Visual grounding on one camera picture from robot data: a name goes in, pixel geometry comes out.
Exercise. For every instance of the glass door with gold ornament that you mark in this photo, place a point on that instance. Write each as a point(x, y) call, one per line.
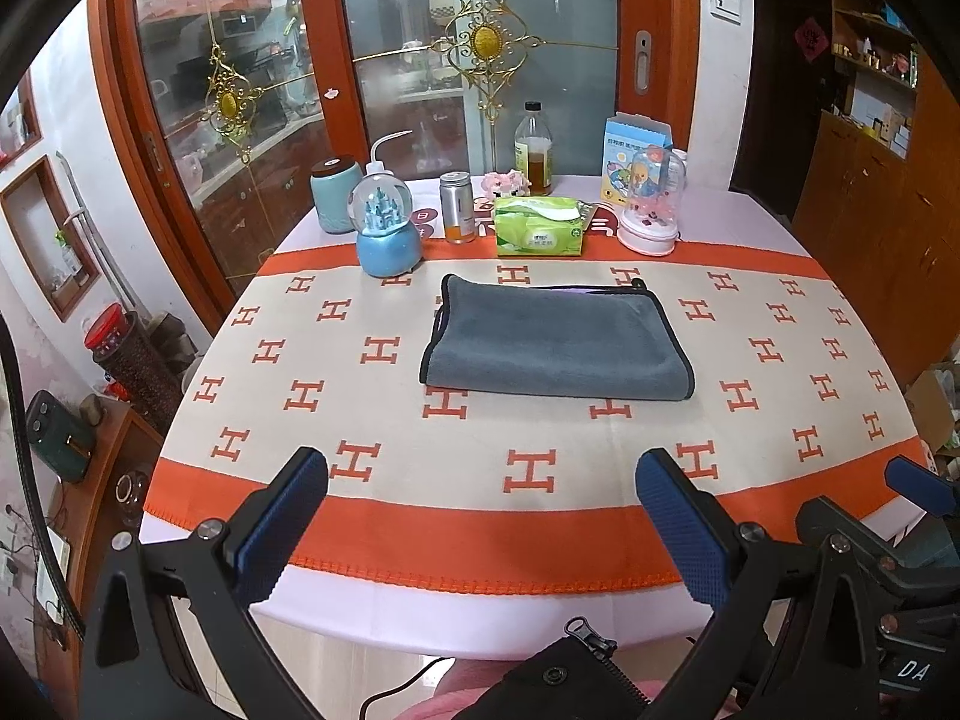
point(480, 52)
point(225, 127)

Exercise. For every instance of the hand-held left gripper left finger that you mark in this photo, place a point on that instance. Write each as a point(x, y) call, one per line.
point(279, 526)

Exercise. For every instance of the teal insulated jar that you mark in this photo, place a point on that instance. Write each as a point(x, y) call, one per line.
point(334, 199)

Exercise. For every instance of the white spouted squeeze bottle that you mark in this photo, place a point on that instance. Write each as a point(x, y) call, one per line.
point(382, 154)

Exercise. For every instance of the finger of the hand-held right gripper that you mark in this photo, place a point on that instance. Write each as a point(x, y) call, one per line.
point(847, 523)
point(921, 486)

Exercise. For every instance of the jar with red lid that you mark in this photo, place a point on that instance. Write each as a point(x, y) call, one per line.
point(146, 379)

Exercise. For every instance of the pink flower ornament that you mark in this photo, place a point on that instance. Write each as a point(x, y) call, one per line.
point(504, 182)

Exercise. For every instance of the wooden cabinet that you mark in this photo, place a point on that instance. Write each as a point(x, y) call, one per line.
point(877, 225)

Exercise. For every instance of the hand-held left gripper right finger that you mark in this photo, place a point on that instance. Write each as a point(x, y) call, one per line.
point(684, 534)

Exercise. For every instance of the dark green box device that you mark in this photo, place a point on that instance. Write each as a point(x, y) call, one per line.
point(56, 435)

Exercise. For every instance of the silver metal can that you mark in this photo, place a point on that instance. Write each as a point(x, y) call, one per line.
point(457, 210)

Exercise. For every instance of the grey towel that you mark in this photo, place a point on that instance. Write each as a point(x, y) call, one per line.
point(559, 337)

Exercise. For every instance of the cardboard box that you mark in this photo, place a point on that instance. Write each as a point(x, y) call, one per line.
point(930, 409)

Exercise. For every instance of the pale pink tablecloth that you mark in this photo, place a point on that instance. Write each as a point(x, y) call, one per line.
point(420, 611)

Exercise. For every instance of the wooden wall shelf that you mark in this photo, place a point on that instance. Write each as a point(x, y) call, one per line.
point(874, 52)

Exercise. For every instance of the blue castle snow globe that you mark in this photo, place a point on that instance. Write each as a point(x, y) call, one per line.
point(386, 229)

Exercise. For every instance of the red paper wall decoration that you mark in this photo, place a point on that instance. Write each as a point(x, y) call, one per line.
point(811, 40)

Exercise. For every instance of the red lidded plastic jar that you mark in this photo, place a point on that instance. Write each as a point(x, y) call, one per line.
point(105, 334)

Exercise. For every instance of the wooden framed wall niche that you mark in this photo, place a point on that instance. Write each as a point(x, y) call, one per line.
point(52, 240)

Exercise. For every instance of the blue printed carton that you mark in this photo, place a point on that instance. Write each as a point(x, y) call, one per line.
point(622, 157)

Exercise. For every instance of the white light switch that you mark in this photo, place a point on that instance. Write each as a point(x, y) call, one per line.
point(726, 3)

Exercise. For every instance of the green tissue pack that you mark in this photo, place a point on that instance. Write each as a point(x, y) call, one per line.
point(536, 234)

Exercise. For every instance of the pink dome music box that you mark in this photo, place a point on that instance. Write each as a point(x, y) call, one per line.
point(649, 202)

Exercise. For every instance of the clear bottle with amber liquid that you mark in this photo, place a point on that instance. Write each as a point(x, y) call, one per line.
point(533, 154)

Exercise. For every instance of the white wall pipe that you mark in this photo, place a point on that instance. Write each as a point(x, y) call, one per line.
point(90, 232)

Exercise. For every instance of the clear glass jar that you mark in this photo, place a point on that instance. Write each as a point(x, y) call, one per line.
point(133, 496)

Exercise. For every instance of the orange patterned table blanket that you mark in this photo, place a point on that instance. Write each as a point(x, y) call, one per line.
point(465, 457)

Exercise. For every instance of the wooden side table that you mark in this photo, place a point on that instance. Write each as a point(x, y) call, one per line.
point(97, 450)

